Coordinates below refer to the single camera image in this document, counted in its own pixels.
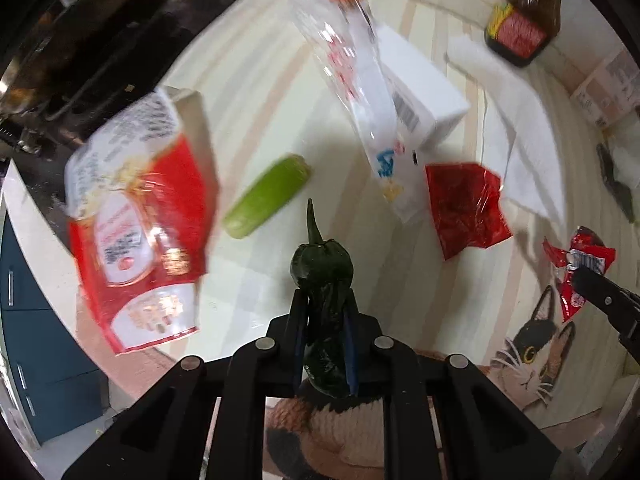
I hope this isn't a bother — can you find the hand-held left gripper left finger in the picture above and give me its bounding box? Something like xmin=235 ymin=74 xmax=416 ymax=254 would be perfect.
xmin=60 ymin=289 xmax=309 ymax=480

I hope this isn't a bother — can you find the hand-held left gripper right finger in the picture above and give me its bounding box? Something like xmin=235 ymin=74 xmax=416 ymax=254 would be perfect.
xmin=344 ymin=304 xmax=563 ymax=480

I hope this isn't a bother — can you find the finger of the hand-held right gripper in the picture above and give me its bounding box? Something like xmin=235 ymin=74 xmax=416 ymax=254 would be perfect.
xmin=570 ymin=266 xmax=640 ymax=366

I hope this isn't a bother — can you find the small red snack wrapper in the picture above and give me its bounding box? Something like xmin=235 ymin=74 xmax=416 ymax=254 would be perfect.
xmin=542 ymin=226 xmax=617 ymax=323

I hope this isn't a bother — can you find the dark green pepper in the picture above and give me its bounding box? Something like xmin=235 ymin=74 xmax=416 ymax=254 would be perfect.
xmin=290 ymin=199 xmax=358 ymax=399

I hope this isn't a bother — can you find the cat print tablecloth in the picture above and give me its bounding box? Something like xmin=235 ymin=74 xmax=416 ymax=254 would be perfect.
xmin=5 ymin=0 xmax=631 ymax=480

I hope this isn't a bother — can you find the black utensil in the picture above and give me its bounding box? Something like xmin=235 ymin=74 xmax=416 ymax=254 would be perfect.
xmin=596 ymin=142 xmax=637 ymax=225

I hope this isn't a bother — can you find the green cucumber piece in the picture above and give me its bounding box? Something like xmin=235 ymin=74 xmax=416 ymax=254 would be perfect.
xmin=222 ymin=154 xmax=314 ymax=240

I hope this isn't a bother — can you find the red plastic wrapper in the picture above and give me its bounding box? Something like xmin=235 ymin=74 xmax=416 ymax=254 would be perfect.
xmin=425 ymin=161 xmax=513 ymax=261

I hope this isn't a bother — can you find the red white snack bag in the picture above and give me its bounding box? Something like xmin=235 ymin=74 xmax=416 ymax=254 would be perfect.
xmin=65 ymin=86 xmax=222 ymax=357

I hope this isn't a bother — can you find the white paper towel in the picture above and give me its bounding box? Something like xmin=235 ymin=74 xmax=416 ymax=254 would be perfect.
xmin=445 ymin=36 xmax=568 ymax=231

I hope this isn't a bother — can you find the printed cardboard box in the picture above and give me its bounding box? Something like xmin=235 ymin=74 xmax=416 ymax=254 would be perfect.
xmin=570 ymin=42 xmax=640 ymax=131

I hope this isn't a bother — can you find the blue kitchen cabinet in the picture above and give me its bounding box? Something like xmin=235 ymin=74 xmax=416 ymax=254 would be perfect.
xmin=0 ymin=220 xmax=108 ymax=447

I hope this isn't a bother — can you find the clear printed plastic bag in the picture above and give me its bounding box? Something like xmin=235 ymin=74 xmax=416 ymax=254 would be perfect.
xmin=290 ymin=0 xmax=426 ymax=223

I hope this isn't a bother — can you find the white carton box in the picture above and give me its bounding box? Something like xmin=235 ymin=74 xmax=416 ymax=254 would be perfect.
xmin=372 ymin=25 xmax=472 ymax=161

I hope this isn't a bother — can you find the brown sauce bottle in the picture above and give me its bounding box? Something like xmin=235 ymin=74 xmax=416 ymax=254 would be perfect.
xmin=484 ymin=0 xmax=568 ymax=68

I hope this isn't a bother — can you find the dark wok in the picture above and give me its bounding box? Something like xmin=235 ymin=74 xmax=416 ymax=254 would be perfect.
xmin=5 ymin=0 xmax=249 ymax=91

